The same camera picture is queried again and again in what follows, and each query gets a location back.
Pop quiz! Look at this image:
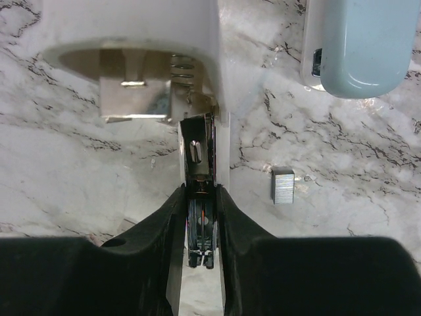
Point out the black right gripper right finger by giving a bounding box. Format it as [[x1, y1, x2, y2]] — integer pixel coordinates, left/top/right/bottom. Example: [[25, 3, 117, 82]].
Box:
[[216, 187, 420, 315]]

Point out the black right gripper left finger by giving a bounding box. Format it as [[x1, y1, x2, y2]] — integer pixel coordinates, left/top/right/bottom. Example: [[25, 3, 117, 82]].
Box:
[[1, 187, 187, 315]]

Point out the white stapler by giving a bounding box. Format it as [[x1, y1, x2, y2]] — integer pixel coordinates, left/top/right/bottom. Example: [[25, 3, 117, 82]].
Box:
[[41, 1, 230, 269]]

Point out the light blue stapler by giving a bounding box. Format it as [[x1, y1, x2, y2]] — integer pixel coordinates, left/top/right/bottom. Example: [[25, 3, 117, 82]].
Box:
[[301, 0, 420, 99]]

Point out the loose staple strip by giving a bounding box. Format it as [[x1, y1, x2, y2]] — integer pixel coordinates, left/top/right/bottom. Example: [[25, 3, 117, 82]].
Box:
[[271, 167, 295, 205]]

